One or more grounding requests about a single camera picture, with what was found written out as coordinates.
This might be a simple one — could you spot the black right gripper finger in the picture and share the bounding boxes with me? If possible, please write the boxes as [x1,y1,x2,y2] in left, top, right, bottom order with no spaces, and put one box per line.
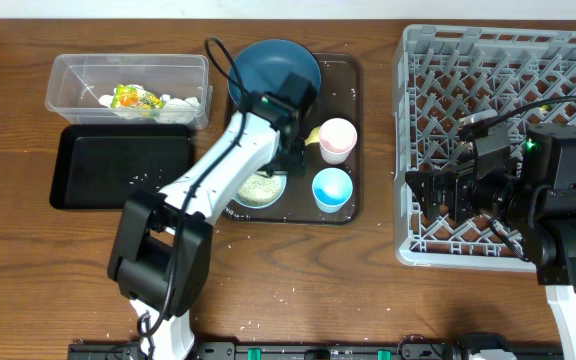
[419,200,445,221]
[405,171,432,203]

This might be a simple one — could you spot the light blue bowl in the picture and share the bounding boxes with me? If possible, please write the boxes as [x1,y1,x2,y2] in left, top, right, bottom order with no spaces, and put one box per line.
[234,173,287,209]

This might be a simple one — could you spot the white rice grains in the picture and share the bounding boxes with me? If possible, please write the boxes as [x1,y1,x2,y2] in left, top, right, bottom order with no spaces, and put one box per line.
[237,174,282,206]

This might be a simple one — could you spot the light blue plastic cup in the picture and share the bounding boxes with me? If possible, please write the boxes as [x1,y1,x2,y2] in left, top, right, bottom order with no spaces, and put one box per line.
[311,167,354,213]

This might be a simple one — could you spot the white tissue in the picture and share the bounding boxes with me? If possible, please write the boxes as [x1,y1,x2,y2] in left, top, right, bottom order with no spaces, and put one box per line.
[98,86,200,124]

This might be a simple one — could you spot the yellow snack wrapper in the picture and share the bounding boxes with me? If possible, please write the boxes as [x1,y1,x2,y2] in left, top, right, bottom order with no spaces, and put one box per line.
[110,84,164,110]

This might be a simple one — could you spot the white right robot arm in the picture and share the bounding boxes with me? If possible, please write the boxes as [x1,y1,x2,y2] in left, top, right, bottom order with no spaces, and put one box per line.
[405,123,576,359]

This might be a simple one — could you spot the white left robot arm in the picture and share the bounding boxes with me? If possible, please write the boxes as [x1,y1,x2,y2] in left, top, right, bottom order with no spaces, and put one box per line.
[107,93,315,359]

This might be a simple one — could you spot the grey dishwasher rack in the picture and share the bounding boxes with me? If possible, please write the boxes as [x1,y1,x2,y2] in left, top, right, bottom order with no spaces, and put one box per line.
[392,24,576,273]

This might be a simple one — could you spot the yellow plastic spoon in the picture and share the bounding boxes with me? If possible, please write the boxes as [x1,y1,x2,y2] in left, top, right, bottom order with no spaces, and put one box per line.
[304,127,320,146]

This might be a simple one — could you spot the dark brown serving tray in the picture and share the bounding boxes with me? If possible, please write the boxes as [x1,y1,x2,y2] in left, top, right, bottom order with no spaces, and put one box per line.
[223,53,363,226]

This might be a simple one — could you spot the pink plastic cup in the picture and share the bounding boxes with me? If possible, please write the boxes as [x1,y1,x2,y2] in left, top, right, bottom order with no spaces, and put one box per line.
[319,118,358,165]

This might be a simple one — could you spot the dark blue plate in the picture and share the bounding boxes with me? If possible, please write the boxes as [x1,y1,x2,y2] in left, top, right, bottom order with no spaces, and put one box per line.
[234,39,322,104]

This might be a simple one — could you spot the black tray bin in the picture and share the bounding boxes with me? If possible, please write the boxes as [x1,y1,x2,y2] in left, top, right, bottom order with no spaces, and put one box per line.
[49,124,194,210]

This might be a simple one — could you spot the clear plastic bin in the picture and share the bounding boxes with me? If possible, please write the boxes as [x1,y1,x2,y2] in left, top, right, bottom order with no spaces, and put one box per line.
[45,54,212,130]

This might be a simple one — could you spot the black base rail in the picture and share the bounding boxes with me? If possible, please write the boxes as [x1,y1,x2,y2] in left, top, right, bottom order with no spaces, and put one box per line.
[66,333,564,360]

